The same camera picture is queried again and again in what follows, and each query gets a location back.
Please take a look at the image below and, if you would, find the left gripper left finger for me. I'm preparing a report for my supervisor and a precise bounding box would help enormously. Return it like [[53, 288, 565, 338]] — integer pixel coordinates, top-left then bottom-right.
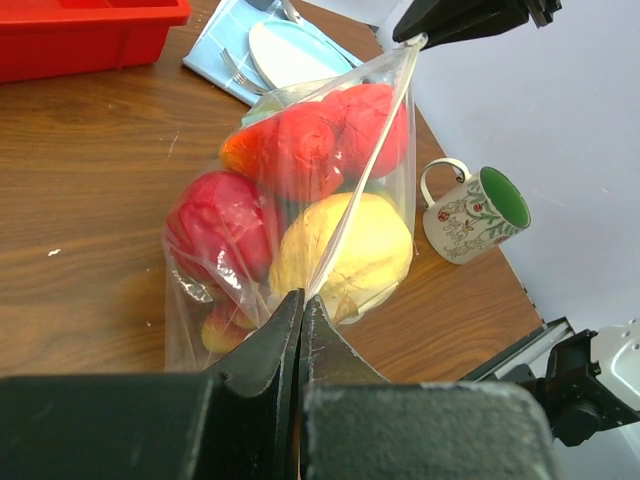
[[1, 290, 304, 479]]

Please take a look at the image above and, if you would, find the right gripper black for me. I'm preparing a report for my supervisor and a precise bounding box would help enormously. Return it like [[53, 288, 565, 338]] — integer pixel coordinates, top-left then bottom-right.
[[392, 0, 562, 50]]

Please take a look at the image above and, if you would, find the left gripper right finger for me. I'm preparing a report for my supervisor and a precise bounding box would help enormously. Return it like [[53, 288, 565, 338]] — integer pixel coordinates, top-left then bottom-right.
[[299, 297, 555, 479]]

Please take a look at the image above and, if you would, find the red lychee bunch toy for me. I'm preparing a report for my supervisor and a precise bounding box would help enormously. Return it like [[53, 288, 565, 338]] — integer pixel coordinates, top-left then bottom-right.
[[201, 286, 257, 355]]

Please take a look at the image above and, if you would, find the red orange toy apple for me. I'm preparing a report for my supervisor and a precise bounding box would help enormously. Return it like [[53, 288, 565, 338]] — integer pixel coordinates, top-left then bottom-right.
[[322, 83, 409, 179]]

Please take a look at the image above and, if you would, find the yellow toy lemon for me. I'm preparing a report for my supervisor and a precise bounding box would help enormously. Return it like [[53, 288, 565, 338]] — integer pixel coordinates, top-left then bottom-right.
[[269, 192, 414, 324]]

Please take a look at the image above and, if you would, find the red toy pepper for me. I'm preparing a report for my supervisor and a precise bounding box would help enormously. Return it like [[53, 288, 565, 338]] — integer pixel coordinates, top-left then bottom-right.
[[219, 101, 344, 203]]

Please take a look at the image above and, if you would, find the dark red toy apple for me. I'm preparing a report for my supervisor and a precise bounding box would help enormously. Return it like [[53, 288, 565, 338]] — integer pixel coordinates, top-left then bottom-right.
[[164, 171, 283, 282]]

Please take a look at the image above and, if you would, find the clear polka dot zip bag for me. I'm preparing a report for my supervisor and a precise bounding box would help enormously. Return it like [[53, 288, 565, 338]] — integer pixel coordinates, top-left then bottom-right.
[[162, 35, 427, 372]]

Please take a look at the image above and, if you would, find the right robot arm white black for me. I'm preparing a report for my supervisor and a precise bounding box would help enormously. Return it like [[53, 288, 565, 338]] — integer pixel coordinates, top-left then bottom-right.
[[392, 1, 639, 447]]

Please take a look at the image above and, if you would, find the steel spoon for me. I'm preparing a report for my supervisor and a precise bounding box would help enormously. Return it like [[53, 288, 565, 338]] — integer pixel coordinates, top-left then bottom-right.
[[281, 0, 304, 25]]

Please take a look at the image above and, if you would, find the cream and teal plate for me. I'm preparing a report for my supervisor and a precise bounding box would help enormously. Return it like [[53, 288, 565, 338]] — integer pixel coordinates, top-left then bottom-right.
[[248, 19, 353, 89]]

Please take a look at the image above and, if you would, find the small grey blue cup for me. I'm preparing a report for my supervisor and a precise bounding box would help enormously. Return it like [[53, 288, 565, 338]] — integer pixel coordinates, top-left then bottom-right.
[[245, 0, 280, 12]]

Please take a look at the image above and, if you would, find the green floral mug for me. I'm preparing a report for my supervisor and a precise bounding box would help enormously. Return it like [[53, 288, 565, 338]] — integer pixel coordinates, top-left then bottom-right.
[[419, 158, 531, 265]]

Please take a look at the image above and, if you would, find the blue checked cloth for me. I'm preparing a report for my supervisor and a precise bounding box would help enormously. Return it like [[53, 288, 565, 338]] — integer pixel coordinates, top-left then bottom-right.
[[183, 1, 362, 106]]

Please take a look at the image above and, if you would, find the red plastic tray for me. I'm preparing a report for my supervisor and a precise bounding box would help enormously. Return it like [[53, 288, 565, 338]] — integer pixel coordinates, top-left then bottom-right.
[[1, 0, 191, 83]]

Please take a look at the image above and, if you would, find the steel fork black handle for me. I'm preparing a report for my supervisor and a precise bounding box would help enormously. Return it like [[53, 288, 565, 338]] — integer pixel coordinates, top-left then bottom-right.
[[220, 48, 268, 96]]

